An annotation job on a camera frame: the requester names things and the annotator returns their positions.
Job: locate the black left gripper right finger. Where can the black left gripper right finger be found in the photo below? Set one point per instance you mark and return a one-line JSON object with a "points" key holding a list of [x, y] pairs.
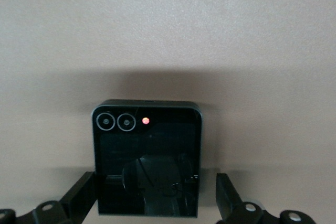
{"points": [[225, 195]]}

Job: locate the black flip phone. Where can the black flip phone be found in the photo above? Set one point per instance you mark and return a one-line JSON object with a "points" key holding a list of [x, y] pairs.
{"points": [[157, 142]]}

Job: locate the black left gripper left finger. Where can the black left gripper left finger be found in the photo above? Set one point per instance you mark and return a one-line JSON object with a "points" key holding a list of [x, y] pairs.
{"points": [[76, 195]]}

